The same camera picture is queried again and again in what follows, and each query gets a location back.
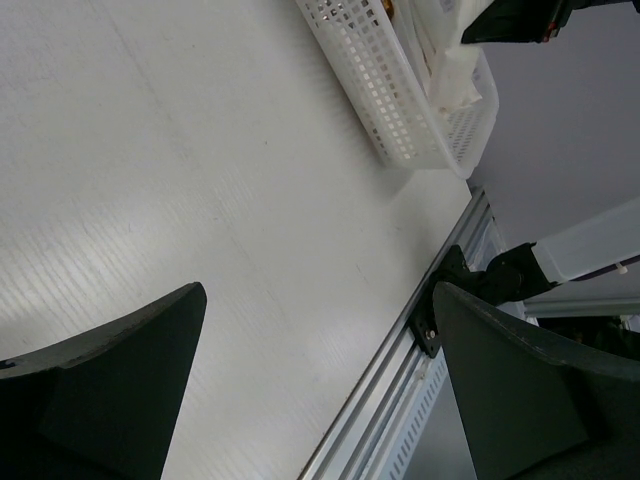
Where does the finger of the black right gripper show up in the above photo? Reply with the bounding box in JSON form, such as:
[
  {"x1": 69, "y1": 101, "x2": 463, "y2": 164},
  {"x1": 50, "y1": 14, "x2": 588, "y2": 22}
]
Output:
[{"x1": 461, "y1": 0, "x2": 565, "y2": 45}]

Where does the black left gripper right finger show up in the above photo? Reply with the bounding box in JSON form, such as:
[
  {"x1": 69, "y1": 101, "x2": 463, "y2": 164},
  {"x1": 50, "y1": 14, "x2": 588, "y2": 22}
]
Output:
[{"x1": 441, "y1": 291, "x2": 639, "y2": 479}]

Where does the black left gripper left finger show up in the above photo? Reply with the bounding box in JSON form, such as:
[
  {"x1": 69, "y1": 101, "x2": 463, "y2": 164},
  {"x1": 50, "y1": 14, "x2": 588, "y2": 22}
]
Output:
[{"x1": 1, "y1": 282, "x2": 207, "y2": 479}]

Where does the white paper napkin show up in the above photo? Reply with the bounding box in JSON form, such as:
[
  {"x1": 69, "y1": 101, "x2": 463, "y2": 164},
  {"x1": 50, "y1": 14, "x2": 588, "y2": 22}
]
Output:
[{"x1": 424, "y1": 46, "x2": 482, "y2": 114}]

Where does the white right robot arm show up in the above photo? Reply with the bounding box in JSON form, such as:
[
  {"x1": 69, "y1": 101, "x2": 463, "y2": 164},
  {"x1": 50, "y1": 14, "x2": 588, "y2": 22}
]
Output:
[{"x1": 438, "y1": 1, "x2": 639, "y2": 306}]

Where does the white plastic basket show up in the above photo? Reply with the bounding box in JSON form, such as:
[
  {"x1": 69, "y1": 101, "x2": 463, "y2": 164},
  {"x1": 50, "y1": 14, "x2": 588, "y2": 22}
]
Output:
[{"x1": 297, "y1": 1, "x2": 499, "y2": 179}]

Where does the white slotted cable duct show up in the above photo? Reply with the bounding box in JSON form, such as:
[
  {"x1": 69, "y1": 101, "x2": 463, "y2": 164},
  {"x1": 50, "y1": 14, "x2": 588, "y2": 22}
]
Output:
[{"x1": 377, "y1": 351, "x2": 448, "y2": 480}]

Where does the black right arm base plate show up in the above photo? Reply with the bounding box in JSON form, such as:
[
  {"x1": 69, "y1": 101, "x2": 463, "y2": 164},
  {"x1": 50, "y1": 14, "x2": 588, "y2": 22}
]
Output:
[{"x1": 407, "y1": 245, "x2": 478, "y2": 359}]

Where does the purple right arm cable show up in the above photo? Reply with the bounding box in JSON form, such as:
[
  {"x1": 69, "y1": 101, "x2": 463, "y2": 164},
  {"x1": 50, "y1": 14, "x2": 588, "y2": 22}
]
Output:
[{"x1": 574, "y1": 262, "x2": 640, "y2": 284}]

